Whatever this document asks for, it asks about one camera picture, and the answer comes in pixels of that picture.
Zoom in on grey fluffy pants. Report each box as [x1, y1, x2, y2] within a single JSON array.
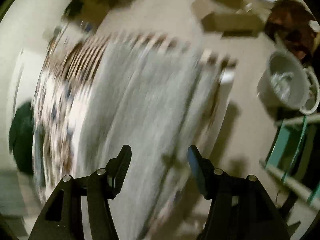
[[74, 42, 220, 239]]

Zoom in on teal white drying rack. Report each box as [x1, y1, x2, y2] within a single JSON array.
[[260, 114, 319, 211]]

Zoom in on dark green garment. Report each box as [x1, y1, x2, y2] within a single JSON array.
[[8, 101, 34, 176]]

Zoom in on floral brown checkered blanket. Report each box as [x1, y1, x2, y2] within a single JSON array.
[[33, 32, 238, 233]]

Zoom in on white plastic bucket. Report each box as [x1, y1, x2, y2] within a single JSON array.
[[257, 51, 319, 115]]

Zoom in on dark red cloth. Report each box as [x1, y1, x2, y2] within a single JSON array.
[[264, 0, 316, 63]]

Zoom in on open cardboard box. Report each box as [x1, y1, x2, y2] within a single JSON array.
[[191, 0, 264, 37]]

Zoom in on brown cardboard box with items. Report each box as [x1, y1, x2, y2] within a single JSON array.
[[63, 0, 119, 31]]

